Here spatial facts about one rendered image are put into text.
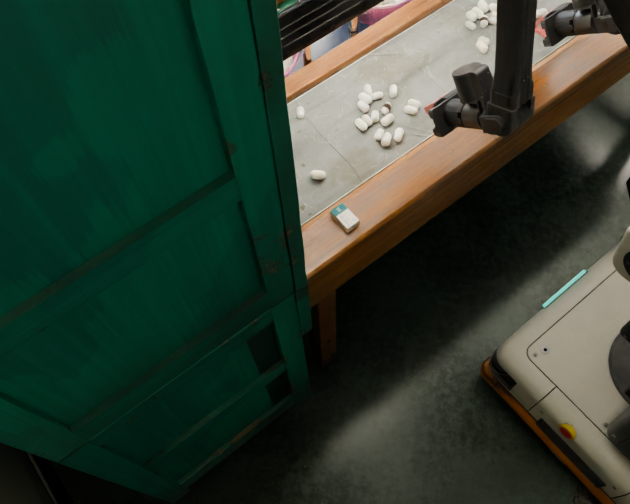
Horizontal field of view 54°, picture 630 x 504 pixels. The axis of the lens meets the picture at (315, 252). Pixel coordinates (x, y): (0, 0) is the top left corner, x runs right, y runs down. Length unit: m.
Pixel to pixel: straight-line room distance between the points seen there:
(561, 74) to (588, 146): 0.93
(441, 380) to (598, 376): 0.47
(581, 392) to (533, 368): 0.13
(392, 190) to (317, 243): 0.21
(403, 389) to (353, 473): 0.30
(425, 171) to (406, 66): 0.34
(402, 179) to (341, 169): 0.15
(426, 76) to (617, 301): 0.85
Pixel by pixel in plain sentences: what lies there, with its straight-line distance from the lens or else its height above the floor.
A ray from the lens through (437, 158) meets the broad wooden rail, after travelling 1.47.
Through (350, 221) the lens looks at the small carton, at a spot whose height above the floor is 0.79.
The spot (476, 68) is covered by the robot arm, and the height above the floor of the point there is 1.06.
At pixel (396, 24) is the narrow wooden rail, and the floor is 0.76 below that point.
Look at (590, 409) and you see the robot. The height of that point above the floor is 0.28.
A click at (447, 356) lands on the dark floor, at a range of 2.07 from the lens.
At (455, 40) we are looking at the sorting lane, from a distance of 1.75.
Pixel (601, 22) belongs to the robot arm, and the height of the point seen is 0.97.
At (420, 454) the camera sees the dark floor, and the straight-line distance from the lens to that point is 1.98.
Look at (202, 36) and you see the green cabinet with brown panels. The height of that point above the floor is 1.53.
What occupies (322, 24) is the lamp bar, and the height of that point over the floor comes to 1.07.
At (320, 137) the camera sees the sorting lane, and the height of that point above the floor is 0.74.
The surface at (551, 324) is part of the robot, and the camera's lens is 1.87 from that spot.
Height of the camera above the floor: 1.95
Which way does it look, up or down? 63 degrees down
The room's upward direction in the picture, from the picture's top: 4 degrees counter-clockwise
